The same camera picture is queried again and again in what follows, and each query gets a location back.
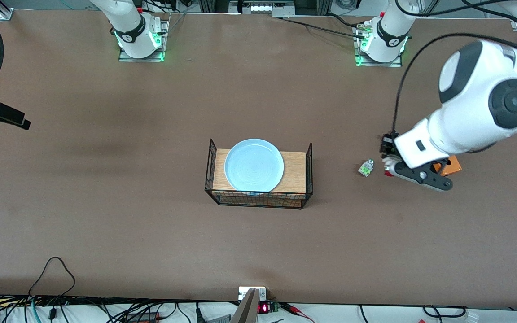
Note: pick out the red push button switch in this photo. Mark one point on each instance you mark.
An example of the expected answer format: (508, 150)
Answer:
(388, 167)

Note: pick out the light blue round plate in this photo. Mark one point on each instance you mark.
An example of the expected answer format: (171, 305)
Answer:
(254, 166)

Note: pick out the red digit display module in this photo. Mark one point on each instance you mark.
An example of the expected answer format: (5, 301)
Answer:
(265, 307)

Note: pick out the green push button switch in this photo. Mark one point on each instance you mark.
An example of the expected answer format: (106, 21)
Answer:
(365, 168)

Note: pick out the orange button enclosure box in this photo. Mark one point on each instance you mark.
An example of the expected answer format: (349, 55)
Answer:
(452, 165)

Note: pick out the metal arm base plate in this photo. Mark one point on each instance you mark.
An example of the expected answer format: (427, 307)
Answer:
(165, 42)
(377, 64)

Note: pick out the aluminium frame structure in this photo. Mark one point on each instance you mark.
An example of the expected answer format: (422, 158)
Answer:
(263, 6)

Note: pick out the silver camera mount plate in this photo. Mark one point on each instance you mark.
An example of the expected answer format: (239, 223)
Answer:
(246, 291)

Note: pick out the grey camera mount pole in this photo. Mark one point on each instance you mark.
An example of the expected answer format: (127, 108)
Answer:
(246, 312)

